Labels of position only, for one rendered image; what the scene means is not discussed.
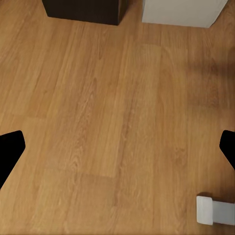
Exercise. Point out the desktop computer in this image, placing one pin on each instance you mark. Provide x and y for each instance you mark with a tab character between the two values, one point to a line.
194	13

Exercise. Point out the desk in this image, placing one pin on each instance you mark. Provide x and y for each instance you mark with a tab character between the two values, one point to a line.
209	211

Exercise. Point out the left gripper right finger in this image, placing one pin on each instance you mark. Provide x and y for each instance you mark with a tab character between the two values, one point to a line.
227	146

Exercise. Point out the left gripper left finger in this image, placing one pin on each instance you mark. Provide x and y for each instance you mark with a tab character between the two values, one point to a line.
12	145

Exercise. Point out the cabinet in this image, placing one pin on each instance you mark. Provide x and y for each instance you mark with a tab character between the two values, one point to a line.
95	11

